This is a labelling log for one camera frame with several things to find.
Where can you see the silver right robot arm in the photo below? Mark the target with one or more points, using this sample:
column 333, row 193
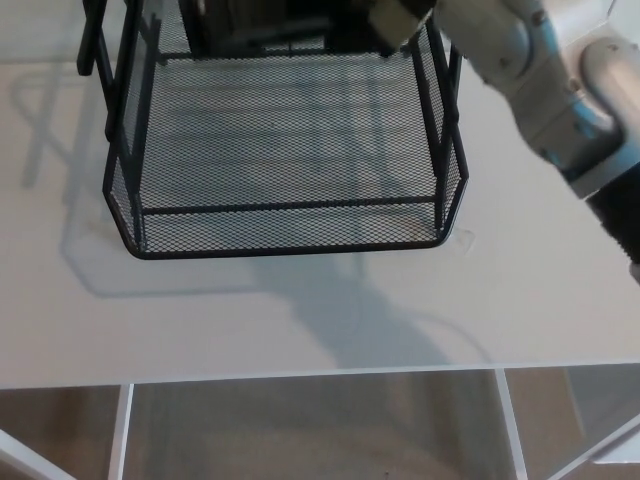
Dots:
column 530, row 75

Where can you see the white desk frame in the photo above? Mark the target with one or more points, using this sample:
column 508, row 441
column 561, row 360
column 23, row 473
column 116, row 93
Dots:
column 510, row 425

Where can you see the black stapler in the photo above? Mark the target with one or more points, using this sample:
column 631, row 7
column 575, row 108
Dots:
column 260, row 30

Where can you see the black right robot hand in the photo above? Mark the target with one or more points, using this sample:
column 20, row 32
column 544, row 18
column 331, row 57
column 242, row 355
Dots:
column 395, row 25

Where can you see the black mesh file tray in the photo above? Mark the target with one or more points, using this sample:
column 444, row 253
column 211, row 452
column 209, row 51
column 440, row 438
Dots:
column 280, row 150

